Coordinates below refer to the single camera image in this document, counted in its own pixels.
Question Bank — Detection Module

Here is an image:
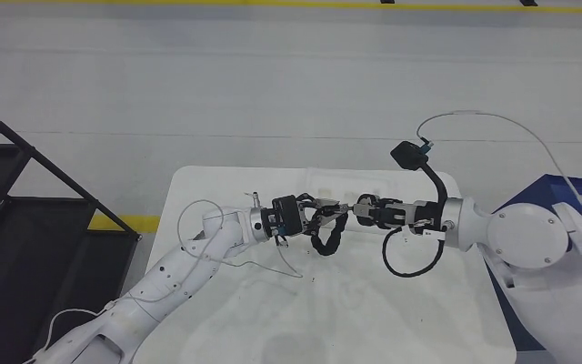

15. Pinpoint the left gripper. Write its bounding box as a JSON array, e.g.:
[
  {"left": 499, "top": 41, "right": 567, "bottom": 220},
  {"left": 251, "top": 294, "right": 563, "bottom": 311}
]
[{"left": 248, "top": 192, "right": 341, "bottom": 245}]

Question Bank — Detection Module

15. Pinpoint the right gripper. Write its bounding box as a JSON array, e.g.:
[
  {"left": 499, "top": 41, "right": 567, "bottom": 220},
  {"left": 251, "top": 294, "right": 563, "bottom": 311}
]
[{"left": 353, "top": 193, "right": 466, "bottom": 252}]

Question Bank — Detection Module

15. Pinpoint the black metal rack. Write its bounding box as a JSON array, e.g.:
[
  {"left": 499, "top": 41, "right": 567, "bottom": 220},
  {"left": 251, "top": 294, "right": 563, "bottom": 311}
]
[{"left": 0, "top": 119, "right": 143, "bottom": 364}]

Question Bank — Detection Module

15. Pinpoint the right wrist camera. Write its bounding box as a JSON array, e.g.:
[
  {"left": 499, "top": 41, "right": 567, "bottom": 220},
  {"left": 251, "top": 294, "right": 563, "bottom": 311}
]
[{"left": 389, "top": 140, "right": 449, "bottom": 205}]

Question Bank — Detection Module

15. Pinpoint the black cable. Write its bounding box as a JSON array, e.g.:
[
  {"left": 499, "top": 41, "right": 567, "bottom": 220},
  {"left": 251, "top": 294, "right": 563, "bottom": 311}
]
[{"left": 381, "top": 226, "right": 446, "bottom": 279}]

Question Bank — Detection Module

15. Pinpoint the thin white cable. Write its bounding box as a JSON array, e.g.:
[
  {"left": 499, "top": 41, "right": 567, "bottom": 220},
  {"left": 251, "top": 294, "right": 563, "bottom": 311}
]
[
  {"left": 415, "top": 109, "right": 582, "bottom": 205},
  {"left": 22, "top": 198, "right": 305, "bottom": 364}
]

